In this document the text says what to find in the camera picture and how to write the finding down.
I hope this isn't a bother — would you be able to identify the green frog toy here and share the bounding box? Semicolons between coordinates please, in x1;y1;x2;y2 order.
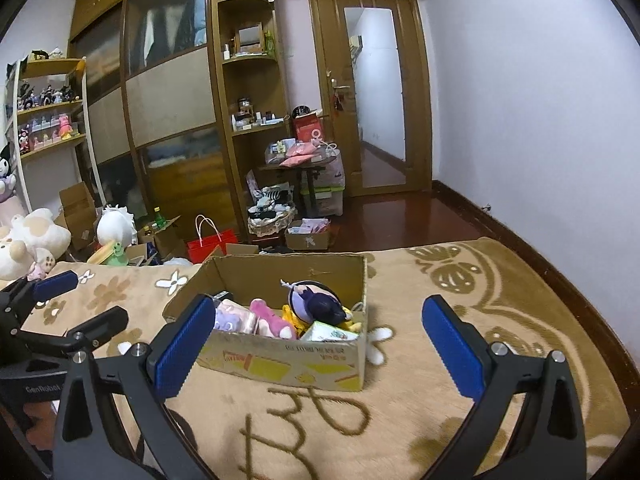
104;242;129;266

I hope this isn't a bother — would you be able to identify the white round plush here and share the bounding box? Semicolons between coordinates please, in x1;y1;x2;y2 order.
96;206;138;248

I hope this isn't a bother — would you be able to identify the red paper gift bag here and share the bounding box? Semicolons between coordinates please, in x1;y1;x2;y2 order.
186;214;239;263

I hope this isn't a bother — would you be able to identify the pink white plush bear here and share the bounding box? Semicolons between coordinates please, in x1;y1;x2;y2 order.
250;298;297;340

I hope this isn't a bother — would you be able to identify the open cardboard box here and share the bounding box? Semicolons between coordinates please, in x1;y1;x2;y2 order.
163;254;368;392

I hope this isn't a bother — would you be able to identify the wooden door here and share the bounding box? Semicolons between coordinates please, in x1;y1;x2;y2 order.
309;0;432;196

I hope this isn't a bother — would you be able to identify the yellow plush toy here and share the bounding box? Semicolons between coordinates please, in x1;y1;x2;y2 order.
282;304;362;338

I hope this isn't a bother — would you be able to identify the green tissue pack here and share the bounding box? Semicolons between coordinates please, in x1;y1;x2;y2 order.
300;321;358;342

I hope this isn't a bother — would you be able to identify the white yellow shelf rack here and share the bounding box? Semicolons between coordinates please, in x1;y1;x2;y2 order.
4;55;106;210

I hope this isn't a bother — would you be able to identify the small black side table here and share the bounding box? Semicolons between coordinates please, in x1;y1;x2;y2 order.
258;156;336;218

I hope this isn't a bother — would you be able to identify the green glass bottle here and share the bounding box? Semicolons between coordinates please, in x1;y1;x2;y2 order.
153;206;167;231

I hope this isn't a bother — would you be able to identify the cream spotted plush dog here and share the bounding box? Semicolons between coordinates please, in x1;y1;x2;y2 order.
0;208;72;282

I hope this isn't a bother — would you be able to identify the clear plastic storage bin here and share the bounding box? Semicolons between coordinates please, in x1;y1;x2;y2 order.
300;153;346;217

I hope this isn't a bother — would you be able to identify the kuromi plush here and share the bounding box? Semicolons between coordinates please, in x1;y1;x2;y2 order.
0;144;16;203

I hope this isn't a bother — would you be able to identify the brown wooden wardrobe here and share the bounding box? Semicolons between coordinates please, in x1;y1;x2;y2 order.
70;0;286;240

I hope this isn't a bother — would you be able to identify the brown cardboard box left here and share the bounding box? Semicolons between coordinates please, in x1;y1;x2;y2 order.
54;182;96;252

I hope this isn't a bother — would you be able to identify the white-haired purple doll plush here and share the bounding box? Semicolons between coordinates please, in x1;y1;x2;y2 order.
281;280;352;326

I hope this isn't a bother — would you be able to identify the wicker basket with items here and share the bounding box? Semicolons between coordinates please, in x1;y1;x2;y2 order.
247;204;297;237

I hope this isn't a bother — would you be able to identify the left hand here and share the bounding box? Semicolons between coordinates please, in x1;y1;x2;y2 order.
23;402;58;451

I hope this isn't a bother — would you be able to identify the small cardboard box on floor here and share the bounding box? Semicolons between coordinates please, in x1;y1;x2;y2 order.
285;218;331;252

